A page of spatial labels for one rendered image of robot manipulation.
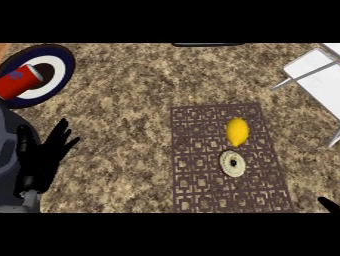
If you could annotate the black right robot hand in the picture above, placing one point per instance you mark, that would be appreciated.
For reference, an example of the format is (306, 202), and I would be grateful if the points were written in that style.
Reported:
(332, 205)

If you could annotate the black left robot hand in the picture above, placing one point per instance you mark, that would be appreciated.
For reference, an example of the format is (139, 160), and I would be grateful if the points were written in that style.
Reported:
(47, 150)

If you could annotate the pale round cupcake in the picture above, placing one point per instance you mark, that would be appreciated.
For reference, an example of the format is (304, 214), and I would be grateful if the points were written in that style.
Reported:
(232, 163)

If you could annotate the brown patterned placemat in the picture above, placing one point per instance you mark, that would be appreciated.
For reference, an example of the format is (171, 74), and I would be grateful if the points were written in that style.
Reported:
(229, 158)

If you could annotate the white tiered shelf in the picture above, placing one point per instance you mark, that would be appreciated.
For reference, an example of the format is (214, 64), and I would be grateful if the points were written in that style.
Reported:
(325, 83)

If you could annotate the red cup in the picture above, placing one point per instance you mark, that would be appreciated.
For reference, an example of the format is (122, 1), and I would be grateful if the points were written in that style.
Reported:
(16, 82)

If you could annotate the navy and white plate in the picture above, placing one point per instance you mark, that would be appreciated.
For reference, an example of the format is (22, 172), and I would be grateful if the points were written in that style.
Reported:
(32, 76)

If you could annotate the yellow lemon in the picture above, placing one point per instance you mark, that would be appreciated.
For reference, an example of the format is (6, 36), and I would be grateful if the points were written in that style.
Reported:
(236, 131)

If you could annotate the dark flat object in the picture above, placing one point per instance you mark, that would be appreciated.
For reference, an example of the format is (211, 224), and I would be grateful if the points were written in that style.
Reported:
(207, 44)

